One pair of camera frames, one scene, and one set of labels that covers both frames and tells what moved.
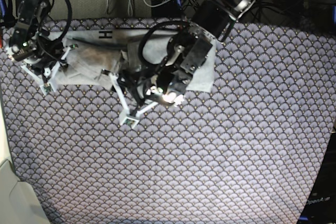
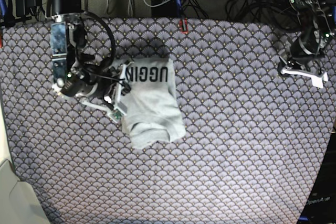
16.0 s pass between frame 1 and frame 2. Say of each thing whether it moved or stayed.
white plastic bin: stayed
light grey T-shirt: moved
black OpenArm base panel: stayed
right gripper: moved
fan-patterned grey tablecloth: stayed
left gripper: moved
